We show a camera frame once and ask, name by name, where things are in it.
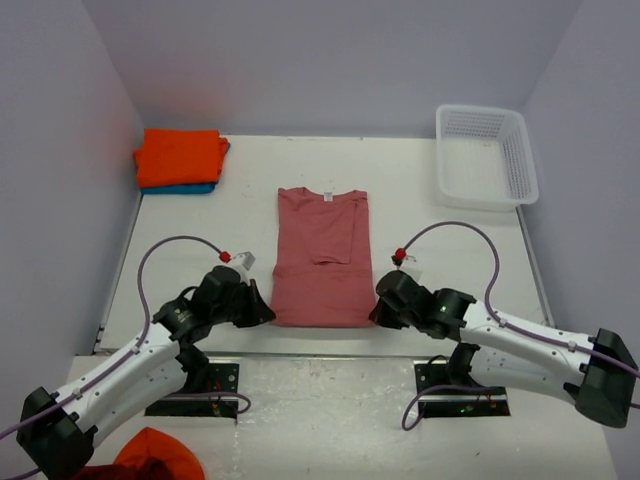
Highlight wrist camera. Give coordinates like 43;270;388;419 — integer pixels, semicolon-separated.
229;251;256;279
396;254;423;282

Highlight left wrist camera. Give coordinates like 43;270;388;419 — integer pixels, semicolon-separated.
229;251;256;279

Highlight white plastic basket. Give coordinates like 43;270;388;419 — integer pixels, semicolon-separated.
436;104;539;212

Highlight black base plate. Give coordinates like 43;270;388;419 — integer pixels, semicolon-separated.
414;355;511;419
144;362;242;419

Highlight pink t shirt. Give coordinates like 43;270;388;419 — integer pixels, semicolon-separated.
271;187;376;329

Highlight folded orange t shirt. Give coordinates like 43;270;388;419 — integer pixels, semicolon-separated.
133;128;230;188

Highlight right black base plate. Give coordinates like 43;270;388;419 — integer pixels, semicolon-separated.
414;355;511;419

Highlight folded blue t shirt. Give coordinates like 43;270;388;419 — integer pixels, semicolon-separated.
134;138;230;195

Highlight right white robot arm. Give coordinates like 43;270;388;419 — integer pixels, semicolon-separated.
370;270;639;428

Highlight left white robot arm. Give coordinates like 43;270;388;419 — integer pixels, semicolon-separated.
16;266;276;479

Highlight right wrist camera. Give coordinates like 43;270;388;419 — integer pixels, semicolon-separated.
396;254;423;282

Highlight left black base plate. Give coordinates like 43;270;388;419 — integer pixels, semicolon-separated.
144;362;242;419

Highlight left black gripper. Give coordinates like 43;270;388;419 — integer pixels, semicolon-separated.
211;277;274;327

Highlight dark red cloth at front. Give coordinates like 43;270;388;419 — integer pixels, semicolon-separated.
72;460;174;480

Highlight orange cloth at front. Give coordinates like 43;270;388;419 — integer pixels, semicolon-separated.
113;427;206;480

